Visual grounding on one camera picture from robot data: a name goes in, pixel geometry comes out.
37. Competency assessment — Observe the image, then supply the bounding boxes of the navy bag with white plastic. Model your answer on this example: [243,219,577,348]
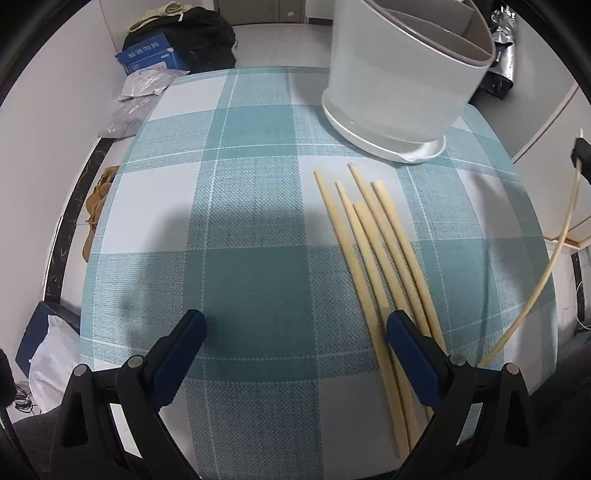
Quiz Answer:
[15,301,81,411]

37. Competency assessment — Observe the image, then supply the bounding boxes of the tangled thin cable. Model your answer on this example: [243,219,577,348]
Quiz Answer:
[11,388,38,411]

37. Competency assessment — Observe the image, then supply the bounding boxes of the black fuzzy cloth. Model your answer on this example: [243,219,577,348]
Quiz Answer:
[0,348,12,407]

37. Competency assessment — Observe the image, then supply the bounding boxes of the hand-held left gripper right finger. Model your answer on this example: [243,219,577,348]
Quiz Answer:
[386,310,546,480]

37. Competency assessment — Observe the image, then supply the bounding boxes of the beige cloth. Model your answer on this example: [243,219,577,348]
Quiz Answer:
[127,2,204,33]

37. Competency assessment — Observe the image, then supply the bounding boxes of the white utensil holder grey inside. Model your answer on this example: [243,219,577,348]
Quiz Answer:
[322,0,497,163]

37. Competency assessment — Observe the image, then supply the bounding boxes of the grey plastic parcel bag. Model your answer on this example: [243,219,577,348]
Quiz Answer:
[98,98,155,139]

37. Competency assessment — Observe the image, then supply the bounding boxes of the blue cardboard box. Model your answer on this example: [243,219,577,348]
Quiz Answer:
[115,33,190,77]

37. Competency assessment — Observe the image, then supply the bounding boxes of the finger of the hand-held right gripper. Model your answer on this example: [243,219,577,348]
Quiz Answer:
[571,129,591,183]

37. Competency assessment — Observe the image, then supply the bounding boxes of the teal white checked tablecloth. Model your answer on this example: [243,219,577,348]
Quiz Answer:
[78,66,559,480]

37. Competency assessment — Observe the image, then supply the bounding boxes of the grey brown door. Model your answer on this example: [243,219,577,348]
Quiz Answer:
[231,0,308,24]

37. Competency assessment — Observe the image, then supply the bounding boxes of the white plastic parcel bag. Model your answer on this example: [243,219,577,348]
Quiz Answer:
[119,69,190,101]

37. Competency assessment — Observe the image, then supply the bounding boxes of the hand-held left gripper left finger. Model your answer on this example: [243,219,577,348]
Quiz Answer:
[50,310,208,480]

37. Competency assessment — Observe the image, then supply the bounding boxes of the silver folded umbrella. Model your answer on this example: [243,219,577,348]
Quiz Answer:
[475,9,518,100]

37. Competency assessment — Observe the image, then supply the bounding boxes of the black bag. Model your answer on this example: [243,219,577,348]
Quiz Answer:
[122,7,238,72]

